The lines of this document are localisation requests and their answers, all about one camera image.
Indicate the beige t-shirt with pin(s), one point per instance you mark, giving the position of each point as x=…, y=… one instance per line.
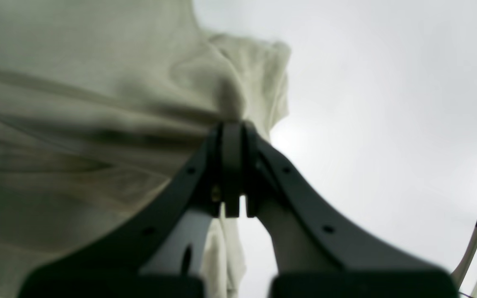
x=101, y=103

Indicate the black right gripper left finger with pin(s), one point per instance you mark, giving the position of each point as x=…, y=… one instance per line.
x=157, y=253

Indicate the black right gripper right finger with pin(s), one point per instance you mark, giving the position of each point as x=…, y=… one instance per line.
x=319, y=252

